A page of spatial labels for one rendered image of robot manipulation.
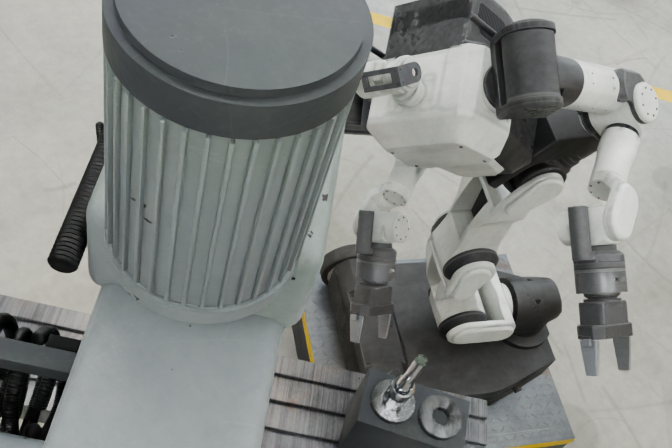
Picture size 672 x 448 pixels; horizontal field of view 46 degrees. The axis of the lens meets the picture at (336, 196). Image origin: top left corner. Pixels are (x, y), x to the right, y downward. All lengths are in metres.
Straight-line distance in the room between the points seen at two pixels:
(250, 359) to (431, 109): 0.69
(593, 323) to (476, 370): 1.01
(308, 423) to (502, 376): 0.84
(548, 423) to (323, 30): 2.18
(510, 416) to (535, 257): 1.07
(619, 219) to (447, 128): 0.34
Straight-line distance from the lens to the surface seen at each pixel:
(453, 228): 1.96
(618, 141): 1.57
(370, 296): 1.76
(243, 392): 0.90
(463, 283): 2.01
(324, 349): 2.50
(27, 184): 3.26
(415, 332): 2.41
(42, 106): 3.52
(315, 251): 0.85
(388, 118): 1.51
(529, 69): 1.36
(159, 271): 0.73
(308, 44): 0.57
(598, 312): 1.45
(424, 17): 1.57
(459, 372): 2.40
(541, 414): 2.66
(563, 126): 1.70
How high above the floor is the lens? 2.59
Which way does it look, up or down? 51 degrees down
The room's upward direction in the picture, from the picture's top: 20 degrees clockwise
